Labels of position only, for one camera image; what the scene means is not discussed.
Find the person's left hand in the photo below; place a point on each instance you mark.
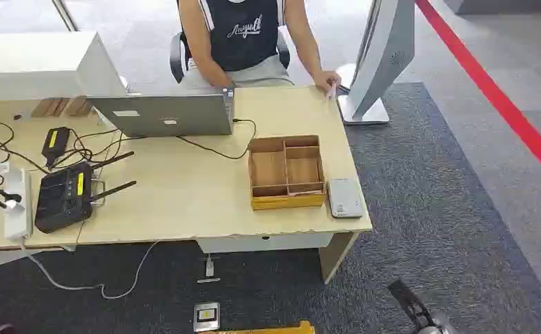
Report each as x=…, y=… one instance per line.
x=326, y=79

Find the pale wooden desk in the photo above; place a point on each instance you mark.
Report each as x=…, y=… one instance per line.
x=183, y=193

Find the pale card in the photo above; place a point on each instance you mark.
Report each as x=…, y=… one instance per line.
x=305, y=193

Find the black power plug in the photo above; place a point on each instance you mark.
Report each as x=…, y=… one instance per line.
x=9, y=197

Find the silver monitor with stand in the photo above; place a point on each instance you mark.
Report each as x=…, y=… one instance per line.
x=381, y=55

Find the grey card reader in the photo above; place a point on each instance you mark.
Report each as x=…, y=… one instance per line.
x=345, y=199

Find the white floor bracket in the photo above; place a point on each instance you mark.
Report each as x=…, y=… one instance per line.
x=209, y=268

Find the brown wooden block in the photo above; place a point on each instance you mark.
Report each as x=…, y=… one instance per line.
x=49, y=107

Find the white power strip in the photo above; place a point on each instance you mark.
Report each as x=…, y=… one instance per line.
x=18, y=221

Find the black router with antennas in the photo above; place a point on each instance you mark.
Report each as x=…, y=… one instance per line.
x=63, y=198

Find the yellow wooden object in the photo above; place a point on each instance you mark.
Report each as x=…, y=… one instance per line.
x=270, y=330

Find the metal floor socket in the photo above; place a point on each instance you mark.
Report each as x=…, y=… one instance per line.
x=206, y=316

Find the wooden compartment box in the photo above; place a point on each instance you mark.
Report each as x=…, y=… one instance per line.
x=287, y=201

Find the silver metal bar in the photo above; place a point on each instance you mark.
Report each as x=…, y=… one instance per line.
x=65, y=14

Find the person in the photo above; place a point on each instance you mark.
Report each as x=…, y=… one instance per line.
x=245, y=41

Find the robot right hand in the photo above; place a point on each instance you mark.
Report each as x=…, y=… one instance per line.
x=411, y=304

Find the black power adapter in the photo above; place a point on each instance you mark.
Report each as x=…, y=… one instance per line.
x=56, y=143

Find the silver laptop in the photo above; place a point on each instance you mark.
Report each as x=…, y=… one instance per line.
x=160, y=115

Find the white box-shaped appliance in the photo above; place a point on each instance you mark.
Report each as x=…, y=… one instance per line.
x=31, y=64

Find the black office chair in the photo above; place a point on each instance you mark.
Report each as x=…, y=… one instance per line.
x=177, y=57

